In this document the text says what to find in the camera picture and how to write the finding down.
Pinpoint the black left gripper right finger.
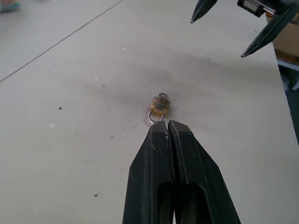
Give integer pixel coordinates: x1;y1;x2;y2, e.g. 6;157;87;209
168;119;242;224

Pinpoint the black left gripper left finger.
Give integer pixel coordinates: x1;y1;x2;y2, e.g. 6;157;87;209
122;121;176;224

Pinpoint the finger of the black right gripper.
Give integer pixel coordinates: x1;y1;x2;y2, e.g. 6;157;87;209
190;0;217;24
241;0;299;58

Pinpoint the brown cardboard box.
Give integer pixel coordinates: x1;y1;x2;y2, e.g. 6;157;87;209
265;13;299;62

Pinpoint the brass padlock with steel shackle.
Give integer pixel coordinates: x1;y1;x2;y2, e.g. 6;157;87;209
147;96;172;127

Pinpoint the blurred colourful object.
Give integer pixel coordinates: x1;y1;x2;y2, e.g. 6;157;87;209
0;0;27;13

